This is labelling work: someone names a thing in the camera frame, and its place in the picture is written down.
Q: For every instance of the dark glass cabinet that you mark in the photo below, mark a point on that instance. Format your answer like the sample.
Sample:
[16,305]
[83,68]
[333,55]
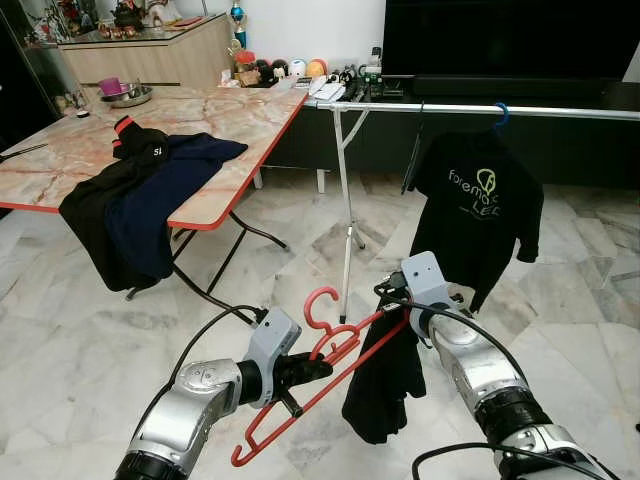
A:
[25,70]

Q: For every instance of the small black disc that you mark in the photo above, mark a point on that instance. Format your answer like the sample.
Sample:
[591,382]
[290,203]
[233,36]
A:
[82,113]

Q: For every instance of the white figurine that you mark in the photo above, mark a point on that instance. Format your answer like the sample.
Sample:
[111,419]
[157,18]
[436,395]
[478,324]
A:
[162,12]

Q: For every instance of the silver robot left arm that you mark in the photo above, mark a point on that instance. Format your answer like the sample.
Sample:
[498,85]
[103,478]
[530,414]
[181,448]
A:
[190,400]

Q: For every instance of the red tray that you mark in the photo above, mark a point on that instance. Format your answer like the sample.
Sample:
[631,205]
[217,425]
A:
[195,21]

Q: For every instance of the marble pattern folding table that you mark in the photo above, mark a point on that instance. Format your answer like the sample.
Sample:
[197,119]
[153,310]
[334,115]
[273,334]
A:
[200,115]

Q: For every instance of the plain black garment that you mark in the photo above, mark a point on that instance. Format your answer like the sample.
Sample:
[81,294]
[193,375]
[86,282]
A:
[385,400]

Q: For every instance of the white paper stack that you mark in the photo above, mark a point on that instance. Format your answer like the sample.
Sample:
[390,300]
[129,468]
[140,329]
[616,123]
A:
[328,90]

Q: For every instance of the black t-shirt with green logo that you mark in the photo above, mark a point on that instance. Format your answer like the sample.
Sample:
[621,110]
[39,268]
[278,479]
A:
[480,240]

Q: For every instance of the black TV console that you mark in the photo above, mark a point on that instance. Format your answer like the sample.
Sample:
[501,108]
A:
[580,150]

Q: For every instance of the purple cup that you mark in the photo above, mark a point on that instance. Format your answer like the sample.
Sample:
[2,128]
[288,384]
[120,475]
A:
[110,87]

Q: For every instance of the navy blue garment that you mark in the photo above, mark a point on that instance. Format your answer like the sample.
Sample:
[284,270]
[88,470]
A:
[150,220]

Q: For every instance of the red plastic hanger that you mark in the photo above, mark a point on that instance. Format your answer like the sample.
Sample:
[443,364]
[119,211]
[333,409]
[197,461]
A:
[322,291]

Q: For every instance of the gold and blue trophy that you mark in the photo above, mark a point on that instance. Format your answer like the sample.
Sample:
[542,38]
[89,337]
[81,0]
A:
[238,15]

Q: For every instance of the clear plastic bottle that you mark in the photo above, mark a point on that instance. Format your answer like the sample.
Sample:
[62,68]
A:
[375,60]

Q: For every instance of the silver metal clothes rack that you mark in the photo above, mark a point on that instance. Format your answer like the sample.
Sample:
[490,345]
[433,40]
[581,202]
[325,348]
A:
[450,108]

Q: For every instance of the jar with red lid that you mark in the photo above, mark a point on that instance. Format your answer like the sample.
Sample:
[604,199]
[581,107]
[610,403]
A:
[246,70]

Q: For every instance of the blue plastic hanger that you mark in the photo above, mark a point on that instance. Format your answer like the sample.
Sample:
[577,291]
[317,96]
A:
[505,112]

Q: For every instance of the dark bronze ornament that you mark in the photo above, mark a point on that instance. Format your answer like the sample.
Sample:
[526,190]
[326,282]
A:
[126,18]

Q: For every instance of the black garment with red trim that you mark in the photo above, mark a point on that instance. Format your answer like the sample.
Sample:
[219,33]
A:
[90,215]

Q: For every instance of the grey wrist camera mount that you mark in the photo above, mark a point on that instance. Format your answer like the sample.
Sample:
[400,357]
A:
[272,345]
[425,280]

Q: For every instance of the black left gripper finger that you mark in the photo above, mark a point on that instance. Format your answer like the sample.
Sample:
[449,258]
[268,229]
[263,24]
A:
[316,365]
[314,379]

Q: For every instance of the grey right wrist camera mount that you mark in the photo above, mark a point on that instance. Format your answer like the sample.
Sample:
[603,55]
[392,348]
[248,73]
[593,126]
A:
[425,280]

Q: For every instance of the light wooden cabinet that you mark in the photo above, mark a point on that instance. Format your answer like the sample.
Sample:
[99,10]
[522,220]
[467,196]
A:
[150,65]

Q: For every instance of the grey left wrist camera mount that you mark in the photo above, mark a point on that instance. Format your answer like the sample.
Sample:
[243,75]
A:
[272,345]

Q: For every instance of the black television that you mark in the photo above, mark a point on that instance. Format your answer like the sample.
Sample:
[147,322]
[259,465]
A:
[510,35]

